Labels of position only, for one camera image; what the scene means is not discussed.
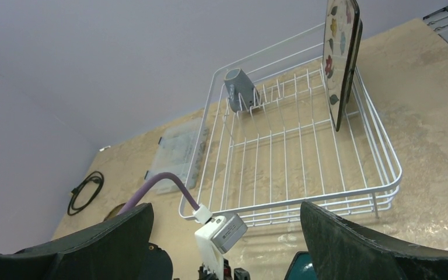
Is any black coiled cable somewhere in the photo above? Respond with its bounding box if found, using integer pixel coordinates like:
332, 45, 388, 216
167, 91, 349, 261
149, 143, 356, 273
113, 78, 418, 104
66, 171, 105, 216

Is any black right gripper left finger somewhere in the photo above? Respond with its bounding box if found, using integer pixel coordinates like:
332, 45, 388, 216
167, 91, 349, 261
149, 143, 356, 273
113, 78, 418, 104
0, 203, 154, 279

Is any brown rimmed beige bowl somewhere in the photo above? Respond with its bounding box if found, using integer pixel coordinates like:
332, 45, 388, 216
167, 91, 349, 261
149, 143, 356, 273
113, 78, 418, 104
103, 203, 125, 221

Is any square floral plate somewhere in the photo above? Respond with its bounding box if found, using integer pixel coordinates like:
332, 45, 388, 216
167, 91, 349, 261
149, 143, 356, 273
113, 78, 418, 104
322, 0, 363, 131

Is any grey printed mug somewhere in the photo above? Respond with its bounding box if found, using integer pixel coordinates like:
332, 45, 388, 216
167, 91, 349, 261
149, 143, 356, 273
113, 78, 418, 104
224, 68, 261, 113

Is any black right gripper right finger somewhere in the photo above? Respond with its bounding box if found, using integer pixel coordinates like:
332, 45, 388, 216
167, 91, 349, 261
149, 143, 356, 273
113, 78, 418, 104
300, 201, 448, 279

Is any clear plastic screw box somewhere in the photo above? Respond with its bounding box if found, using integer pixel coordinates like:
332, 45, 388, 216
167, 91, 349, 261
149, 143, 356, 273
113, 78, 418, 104
144, 117, 208, 189

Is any white wire dish rack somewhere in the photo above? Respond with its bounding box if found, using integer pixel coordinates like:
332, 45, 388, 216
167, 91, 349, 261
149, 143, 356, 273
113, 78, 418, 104
191, 24, 403, 226

